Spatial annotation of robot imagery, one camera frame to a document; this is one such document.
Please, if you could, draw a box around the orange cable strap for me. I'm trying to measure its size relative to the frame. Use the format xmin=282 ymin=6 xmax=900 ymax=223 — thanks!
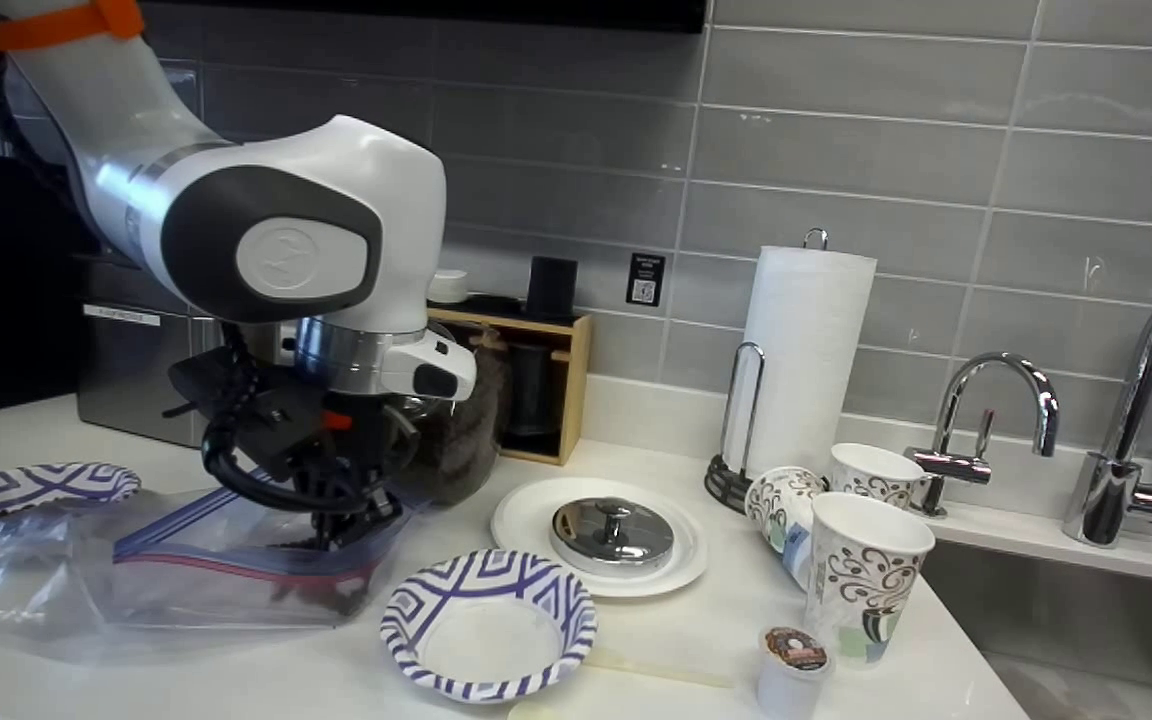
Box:
xmin=0 ymin=0 xmax=147 ymax=57

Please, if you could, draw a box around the clear zip bag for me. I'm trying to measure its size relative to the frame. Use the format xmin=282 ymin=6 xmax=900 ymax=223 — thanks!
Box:
xmin=0 ymin=483 xmax=408 ymax=661

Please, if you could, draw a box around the wooden countertop organizer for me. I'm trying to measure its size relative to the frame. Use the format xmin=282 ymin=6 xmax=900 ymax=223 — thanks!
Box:
xmin=423 ymin=303 xmax=596 ymax=468

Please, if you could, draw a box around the small chrome faucet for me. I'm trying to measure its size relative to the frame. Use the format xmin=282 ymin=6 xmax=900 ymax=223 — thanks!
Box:
xmin=902 ymin=349 xmax=1065 ymax=520

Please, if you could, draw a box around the tall chrome faucet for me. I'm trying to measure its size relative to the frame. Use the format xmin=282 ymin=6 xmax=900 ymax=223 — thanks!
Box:
xmin=1065 ymin=263 xmax=1152 ymax=549

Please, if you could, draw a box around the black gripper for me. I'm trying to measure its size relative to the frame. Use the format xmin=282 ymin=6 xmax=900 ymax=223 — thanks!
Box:
xmin=258 ymin=391 xmax=408 ymax=554

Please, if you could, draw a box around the white paper towel roll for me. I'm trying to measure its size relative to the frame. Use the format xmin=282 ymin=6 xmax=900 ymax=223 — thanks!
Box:
xmin=721 ymin=240 xmax=881 ymax=479

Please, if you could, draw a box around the black screen appliance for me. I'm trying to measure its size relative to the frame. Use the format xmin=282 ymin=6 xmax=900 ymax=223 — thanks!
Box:
xmin=0 ymin=133 xmax=106 ymax=425

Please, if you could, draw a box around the tall patterned paper cup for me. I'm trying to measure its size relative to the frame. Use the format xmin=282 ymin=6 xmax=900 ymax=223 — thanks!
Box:
xmin=798 ymin=489 xmax=938 ymax=668

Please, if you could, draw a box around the metal paper towel holder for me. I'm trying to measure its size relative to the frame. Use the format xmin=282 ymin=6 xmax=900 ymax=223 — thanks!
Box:
xmin=699 ymin=228 xmax=836 ymax=516

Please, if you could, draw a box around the white ceramic plate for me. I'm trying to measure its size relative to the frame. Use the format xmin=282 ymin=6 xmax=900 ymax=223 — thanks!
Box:
xmin=487 ymin=472 xmax=713 ymax=603

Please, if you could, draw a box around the black upright box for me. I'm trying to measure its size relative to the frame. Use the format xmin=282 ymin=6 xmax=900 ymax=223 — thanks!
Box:
xmin=523 ymin=253 xmax=579 ymax=327

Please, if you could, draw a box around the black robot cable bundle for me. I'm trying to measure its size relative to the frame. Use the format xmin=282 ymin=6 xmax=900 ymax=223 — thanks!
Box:
xmin=159 ymin=354 xmax=408 ymax=520

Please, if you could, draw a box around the white round cap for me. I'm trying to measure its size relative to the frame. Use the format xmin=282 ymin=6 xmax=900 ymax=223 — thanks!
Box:
xmin=423 ymin=269 xmax=471 ymax=308

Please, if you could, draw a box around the steel sink basin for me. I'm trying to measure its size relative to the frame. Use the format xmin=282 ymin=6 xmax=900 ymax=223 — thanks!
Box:
xmin=919 ymin=537 xmax=1152 ymax=720

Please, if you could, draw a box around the coffee pod capsule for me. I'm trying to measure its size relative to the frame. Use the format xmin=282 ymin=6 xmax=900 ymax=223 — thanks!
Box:
xmin=751 ymin=624 xmax=833 ymax=720

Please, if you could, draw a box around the blue patterned paper plate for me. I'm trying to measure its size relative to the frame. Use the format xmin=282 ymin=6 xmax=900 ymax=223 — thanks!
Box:
xmin=375 ymin=544 xmax=598 ymax=707
xmin=0 ymin=461 xmax=142 ymax=544

